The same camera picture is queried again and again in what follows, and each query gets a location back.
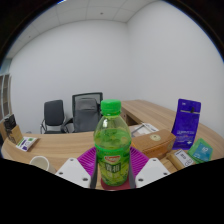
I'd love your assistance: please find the black mesh office chair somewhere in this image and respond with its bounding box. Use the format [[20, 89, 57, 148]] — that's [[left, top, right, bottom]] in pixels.
[[64, 92, 104, 134]]

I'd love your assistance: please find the dark brown carton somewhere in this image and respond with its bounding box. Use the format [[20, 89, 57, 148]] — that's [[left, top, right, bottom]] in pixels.
[[2, 113, 24, 145]]

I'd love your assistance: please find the small brown white-labelled box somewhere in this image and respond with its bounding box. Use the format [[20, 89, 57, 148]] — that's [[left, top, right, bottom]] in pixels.
[[166, 148, 198, 172]]

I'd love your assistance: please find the purple pouch bag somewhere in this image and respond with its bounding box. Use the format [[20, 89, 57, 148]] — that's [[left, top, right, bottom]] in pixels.
[[171, 98, 202, 151]]

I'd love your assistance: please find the green drink bottle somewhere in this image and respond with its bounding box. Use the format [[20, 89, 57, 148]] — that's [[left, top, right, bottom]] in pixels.
[[93, 99, 133, 188]]

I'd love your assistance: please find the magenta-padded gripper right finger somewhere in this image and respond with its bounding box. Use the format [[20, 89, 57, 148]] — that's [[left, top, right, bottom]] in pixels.
[[129, 146, 172, 189]]

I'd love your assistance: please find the teal packet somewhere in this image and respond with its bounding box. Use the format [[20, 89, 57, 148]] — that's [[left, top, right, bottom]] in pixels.
[[187, 138, 214, 165]]

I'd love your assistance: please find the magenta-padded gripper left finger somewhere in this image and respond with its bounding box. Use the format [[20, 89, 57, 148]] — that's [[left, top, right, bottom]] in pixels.
[[54, 146, 99, 190]]

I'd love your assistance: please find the brown cardboard box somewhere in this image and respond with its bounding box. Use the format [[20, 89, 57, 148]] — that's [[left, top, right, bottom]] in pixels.
[[130, 128, 177, 160]]

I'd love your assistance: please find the white and pink mug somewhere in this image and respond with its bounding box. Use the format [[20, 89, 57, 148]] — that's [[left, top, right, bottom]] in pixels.
[[29, 155, 58, 175]]

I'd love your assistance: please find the wooden side desk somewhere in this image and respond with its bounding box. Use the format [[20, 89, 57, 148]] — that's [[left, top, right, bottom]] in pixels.
[[119, 99, 183, 133]]

